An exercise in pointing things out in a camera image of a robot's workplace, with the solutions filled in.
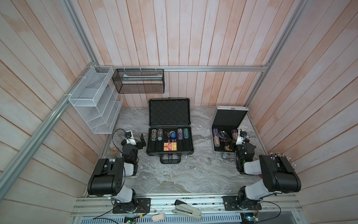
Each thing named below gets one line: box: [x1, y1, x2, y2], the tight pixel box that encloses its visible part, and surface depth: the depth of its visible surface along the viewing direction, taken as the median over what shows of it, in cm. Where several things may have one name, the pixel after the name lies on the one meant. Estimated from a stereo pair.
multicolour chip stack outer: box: [151, 128, 158, 141], surface depth 100 cm
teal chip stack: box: [183, 127, 190, 139], surface depth 101 cm
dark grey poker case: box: [145, 97, 195, 165], surface depth 103 cm
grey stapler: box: [171, 199, 202, 220], surface depth 72 cm
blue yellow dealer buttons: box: [169, 131, 177, 139], surface depth 103 cm
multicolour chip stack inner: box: [156, 128, 164, 142], surface depth 100 cm
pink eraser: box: [151, 213, 166, 221], surface depth 70 cm
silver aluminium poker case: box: [211, 105, 250, 161], surface depth 95 cm
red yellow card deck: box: [163, 142, 178, 152], surface depth 96 cm
